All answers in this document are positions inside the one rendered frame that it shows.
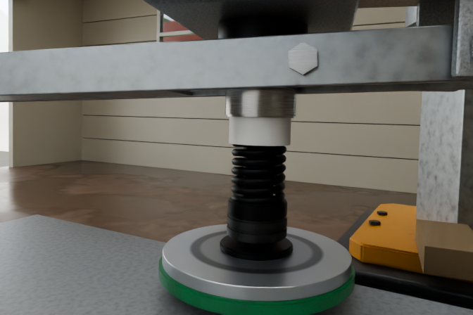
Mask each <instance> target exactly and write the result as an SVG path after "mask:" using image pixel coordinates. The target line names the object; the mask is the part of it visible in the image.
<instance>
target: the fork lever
mask: <svg viewBox="0 0 473 315"><path fill-rule="evenodd" d="M453 29H454V24H452V25H430V26H418V27H396V28H384V29H373V30H350V31H338V32H316V33H304V34H282V35H270V36H259V37H236V38H224V39H202V40H190V41H168V42H156V43H145V44H122V45H110V46H88V47H76V48H64V49H42V50H31V51H8V52H0V103H10V102H35V101H85V100H111V99H137V98H187V97H213V96H225V89H262V88H285V87H297V90H296V94H338V93H364V92H390V91H440V90H465V89H473V79H456V78H453V77H452V75H451V67H452V54H453ZM307 86H323V87H307Z"/></svg>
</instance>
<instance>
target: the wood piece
mask: <svg viewBox="0 0 473 315"><path fill-rule="evenodd" d="M415 242H416V246H417V251H418V255H419V258H420V263H421V266H422V271H423V274H429V275H434V276H442V277H448V278H456V279H462V280H467V281H473V230H471V228H470V227H469V226H468V225H467V224H456V223H448V222H442V221H429V220H422V219H417V220H416V232H415Z"/></svg>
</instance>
